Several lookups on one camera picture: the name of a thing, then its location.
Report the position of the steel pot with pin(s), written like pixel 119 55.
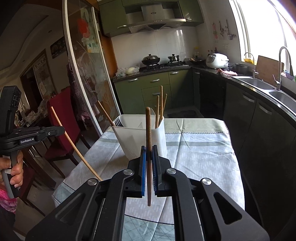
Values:
pixel 241 68

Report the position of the steel double sink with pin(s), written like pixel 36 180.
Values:
pixel 261 84

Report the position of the dark framed picture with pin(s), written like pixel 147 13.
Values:
pixel 59 47

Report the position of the black cooking pot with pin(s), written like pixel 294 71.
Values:
pixel 174 58

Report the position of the steel range hood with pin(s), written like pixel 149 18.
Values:
pixel 152 16

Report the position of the white plastic bags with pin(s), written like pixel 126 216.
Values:
pixel 127 70

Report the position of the kitchen window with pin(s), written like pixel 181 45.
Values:
pixel 261 27

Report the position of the black plastic fork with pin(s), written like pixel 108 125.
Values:
pixel 119 121

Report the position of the white plastic utensil holder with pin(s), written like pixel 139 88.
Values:
pixel 131 141

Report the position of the hanging checked apron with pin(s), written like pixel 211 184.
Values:
pixel 79 92

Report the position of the wooden chopstick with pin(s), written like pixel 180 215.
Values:
pixel 164 104
pixel 106 114
pixel 96 173
pixel 161 104
pixel 148 129

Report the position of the black frying pan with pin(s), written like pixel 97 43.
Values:
pixel 197 61

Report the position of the black wok with lid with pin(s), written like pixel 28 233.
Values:
pixel 150 60

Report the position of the glass sliding door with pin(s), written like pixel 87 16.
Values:
pixel 92 69

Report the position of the white rice cooker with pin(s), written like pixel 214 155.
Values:
pixel 217 60

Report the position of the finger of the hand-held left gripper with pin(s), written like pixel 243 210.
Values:
pixel 53 132

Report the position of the black gas stove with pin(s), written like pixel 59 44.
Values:
pixel 166 66

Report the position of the wooden cutting board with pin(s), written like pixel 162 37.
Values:
pixel 266 69

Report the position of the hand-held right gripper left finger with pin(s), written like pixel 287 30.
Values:
pixel 143 171

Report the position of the red wooden chair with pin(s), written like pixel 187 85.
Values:
pixel 62 120

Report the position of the small steel faucet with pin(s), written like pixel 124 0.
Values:
pixel 253 67

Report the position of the green lower kitchen cabinets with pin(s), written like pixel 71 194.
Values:
pixel 138 90

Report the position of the person's left forearm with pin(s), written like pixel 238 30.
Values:
pixel 7 201

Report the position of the pale checked tablecloth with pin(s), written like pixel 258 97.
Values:
pixel 203 157

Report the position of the person's left hand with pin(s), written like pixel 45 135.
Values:
pixel 17 173

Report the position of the tall steel faucet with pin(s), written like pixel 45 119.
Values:
pixel 283 60

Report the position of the wall calendar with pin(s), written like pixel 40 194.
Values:
pixel 44 76

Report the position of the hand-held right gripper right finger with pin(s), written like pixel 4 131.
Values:
pixel 155 171

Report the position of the pink cloth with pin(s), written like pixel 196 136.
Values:
pixel 227 72

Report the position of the black counter cabinets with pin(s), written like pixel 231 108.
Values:
pixel 238 111

